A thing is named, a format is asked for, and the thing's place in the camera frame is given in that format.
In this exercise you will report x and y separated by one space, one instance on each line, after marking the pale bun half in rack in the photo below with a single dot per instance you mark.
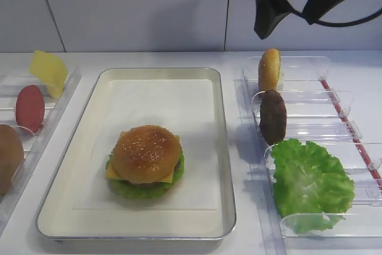
269 69

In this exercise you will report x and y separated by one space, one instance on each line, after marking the white paper tray liner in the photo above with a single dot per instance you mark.
186 108

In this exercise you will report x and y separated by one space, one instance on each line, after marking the sesame top bun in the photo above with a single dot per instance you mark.
147 153

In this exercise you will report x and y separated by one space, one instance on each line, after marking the green lettuce leaf in rack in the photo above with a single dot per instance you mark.
312 191

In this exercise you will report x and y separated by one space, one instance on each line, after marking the yellow cheese slice in rack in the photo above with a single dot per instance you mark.
50 70

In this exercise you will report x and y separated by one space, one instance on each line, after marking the brown meat patty in rack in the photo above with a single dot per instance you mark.
273 117

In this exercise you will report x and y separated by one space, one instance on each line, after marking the red tomato slice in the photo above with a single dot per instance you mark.
30 108

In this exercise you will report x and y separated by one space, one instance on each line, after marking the orange cheese slice on burger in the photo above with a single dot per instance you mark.
112 173

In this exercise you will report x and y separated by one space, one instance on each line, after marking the clear acrylic right rack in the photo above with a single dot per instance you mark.
319 111

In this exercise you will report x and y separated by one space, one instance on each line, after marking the clear acrylic left rack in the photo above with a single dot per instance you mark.
34 144

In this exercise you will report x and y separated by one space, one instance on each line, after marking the orange-brown bun in left rack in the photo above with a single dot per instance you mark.
12 155

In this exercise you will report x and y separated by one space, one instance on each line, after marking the cream metal tray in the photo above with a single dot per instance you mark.
59 219

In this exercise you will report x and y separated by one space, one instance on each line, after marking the clear acrylic rack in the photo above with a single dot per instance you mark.
319 111
34 144

